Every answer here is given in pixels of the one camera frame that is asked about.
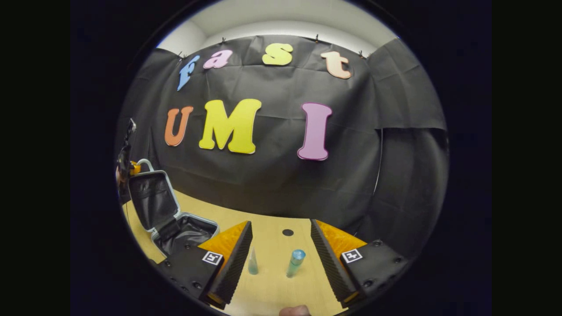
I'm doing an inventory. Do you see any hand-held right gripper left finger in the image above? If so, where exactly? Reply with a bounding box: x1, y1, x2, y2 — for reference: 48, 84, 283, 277
156, 220, 254, 310

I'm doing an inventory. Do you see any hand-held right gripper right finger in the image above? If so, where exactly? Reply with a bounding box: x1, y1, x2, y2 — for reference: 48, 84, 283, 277
310, 219, 411, 309

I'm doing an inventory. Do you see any pale blue small suitcase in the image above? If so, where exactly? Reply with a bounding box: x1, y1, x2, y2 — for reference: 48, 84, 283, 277
126, 159, 220, 257

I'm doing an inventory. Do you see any blue capped teal bottle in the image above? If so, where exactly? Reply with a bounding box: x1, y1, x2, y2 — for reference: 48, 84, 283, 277
286, 249, 306, 278

